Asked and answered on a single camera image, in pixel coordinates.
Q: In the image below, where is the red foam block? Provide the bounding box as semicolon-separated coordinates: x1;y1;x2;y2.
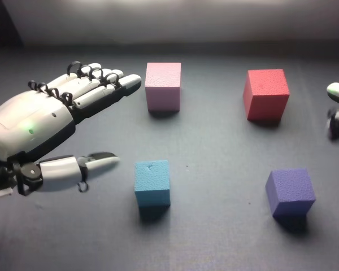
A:
242;68;290;122

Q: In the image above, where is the small blue foam cube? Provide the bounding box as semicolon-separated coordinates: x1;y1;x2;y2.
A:
134;160;171;209

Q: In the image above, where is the small purple foam cube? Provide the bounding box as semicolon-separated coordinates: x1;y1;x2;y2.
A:
264;168;316;218

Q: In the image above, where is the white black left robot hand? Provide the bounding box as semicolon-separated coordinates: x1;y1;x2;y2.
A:
0;60;142;196

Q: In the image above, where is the grey table cloth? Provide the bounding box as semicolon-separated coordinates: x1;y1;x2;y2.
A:
0;42;339;271

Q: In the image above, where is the pink foam cube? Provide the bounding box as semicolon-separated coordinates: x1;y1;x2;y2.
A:
144;62;182;113

